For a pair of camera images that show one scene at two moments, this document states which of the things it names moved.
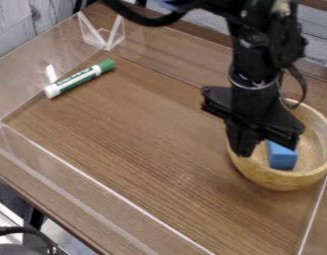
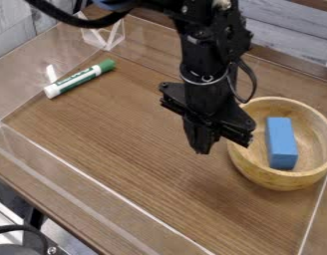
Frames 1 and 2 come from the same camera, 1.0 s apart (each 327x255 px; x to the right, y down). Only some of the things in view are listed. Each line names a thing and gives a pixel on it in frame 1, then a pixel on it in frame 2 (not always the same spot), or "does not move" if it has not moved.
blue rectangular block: (282, 157) does not move
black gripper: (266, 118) -> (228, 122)
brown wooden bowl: (313, 160) does not move
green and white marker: (79, 78) does not move
